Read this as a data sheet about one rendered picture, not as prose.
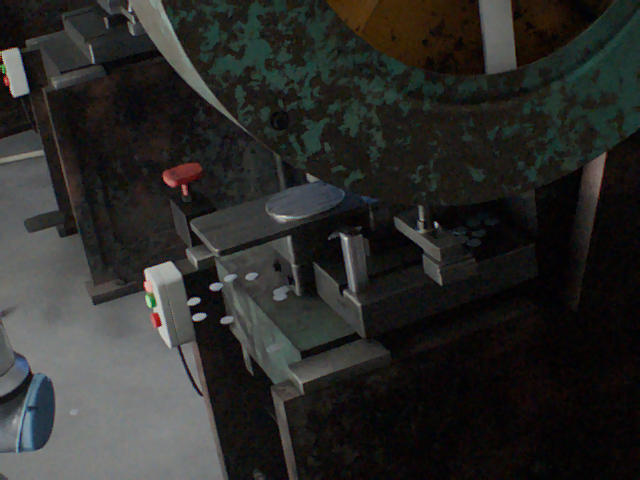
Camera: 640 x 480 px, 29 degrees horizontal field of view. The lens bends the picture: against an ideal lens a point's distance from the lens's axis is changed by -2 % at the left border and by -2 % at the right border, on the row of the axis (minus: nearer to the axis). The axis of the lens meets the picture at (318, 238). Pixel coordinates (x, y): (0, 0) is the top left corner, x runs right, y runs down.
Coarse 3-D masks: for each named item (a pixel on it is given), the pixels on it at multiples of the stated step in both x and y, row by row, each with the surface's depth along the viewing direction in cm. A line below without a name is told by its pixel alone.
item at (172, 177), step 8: (176, 168) 223; (184, 168) 223; (192, 168) 222; (200, 168) 221; (168, 176) 221; (176, 176) 220; (184, 176) 219; (192, 176) 220; (200, 176) 220; (168, 184) 220; (176, 184) 219; (184, 184) 221; (184, 192) 223; (192, 192) 223
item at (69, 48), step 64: (128, 0) 339; (64, 64) 341; (128, 64) 342; (64, 128) 334; (128, 128) 341; (192, 128) 349; (64, 192) 391; (128, 192) 349; (256, 192) 364; (128, 256) 355
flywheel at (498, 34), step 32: (352, 0) 144; (384, 0) 145; (416, 0) 147; (448, 0) 148; (480, 0) 144; (512, 0) 152; (544, 0) 154; (608, 0) 157; (384, 32) 146; (416, 32) 148; (448, 32) 150; (480, 32) 152; (512, 32) 147; (544, 32) 155; (576, 32) 157; (416, 64) 150; (448, 64) 151; (480, 64) 153; (512, 64) 149
